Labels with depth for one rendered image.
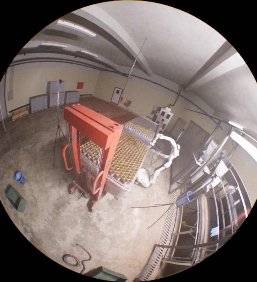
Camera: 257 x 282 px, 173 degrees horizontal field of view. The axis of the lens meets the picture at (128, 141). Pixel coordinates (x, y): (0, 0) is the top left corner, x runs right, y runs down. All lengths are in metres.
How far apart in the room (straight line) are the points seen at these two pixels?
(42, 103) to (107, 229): 7.79
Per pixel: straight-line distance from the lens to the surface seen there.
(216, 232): 2.32
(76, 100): 8.93
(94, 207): 2.15
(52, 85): 7.66
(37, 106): 7.59
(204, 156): 2.73
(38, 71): 9.05
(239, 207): 2.18
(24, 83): 8.97
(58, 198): 2.54
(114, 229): 2.39
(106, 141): 0.52
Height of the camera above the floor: 2.33
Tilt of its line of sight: 33 degrees down
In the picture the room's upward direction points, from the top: 23 degrees clockwise
